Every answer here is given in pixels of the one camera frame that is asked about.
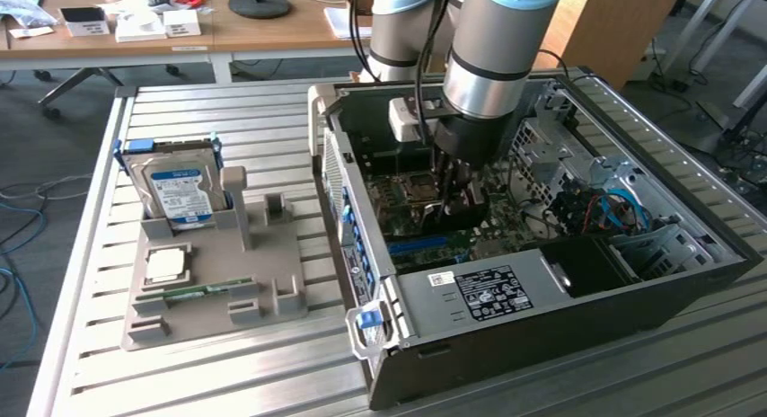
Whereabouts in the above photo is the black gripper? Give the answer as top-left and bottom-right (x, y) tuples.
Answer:
(430, 112), (523, 170)

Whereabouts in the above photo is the metal disk bay cage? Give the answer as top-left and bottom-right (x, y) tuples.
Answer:
(512, 115), (607, 198)

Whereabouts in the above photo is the metal CPU socket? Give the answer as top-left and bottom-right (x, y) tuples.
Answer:
(397, 172), (445, 207)

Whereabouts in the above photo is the green motherboard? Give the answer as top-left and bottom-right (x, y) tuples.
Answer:
(358, 164), (540, 274)

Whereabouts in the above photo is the silver chipset heatsink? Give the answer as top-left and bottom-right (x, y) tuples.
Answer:
(472, 242), (511, 262)

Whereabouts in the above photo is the blue expansion slot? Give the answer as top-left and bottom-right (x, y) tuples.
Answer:
(385, 235), (449, 256)

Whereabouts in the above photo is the wooden cabinet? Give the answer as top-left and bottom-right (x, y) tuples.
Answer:
(525, 0), (688, 91)

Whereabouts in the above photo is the white paper stack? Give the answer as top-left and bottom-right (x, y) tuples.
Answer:
(322, 6), (372, 40)

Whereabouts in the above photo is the silver power supply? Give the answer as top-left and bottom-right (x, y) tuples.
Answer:
(394, 248), (571, 340)

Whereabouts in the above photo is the wooden desk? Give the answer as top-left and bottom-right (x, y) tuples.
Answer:
(0, 0), (544, 84)

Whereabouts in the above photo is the black round lamp base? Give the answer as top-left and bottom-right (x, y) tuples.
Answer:
(226, 0), (293, 20)

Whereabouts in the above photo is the black open PC case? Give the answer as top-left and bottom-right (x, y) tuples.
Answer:
(305, 73), (765, 412)

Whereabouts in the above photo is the hard disk with blue rails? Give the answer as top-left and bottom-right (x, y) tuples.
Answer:
(112, 138), (224, 232)

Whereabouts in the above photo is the grey parts rack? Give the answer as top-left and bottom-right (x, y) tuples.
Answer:
(118, 164), (310, 353)

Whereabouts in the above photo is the small white box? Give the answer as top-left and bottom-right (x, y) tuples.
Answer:
(161, 8), (200, 39)

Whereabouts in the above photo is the green RAM stick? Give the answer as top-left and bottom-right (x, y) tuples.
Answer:
(136, 277), (253, 304)

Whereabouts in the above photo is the silver CPU chip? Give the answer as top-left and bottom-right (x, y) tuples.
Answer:
(145, 250), (192, 284)

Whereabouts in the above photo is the flat white box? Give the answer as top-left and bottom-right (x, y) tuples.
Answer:
(113, 10), (168, 43)

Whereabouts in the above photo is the white box with black top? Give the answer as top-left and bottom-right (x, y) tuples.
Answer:
(58, 5), (112, 38)

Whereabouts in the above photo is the white label card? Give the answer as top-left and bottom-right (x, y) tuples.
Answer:
(8, 25), (54, 40)

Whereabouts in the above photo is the clear plastic bag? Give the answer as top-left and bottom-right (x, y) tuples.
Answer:
(0, 0), (58, 30)

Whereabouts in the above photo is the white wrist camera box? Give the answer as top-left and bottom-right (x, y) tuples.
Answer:
(386, 97), (444, 143)

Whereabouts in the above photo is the blue flat data cable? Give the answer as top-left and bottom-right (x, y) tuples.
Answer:
(604, 188), (653, 233)

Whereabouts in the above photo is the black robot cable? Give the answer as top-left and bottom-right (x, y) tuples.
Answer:
(346, 0), (460, 175)

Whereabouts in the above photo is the white desk frame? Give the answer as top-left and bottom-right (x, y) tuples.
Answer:
(652, 0), (767, 109)

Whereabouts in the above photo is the blue floor cable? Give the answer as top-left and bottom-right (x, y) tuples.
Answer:
(0, 196), (46, 371)

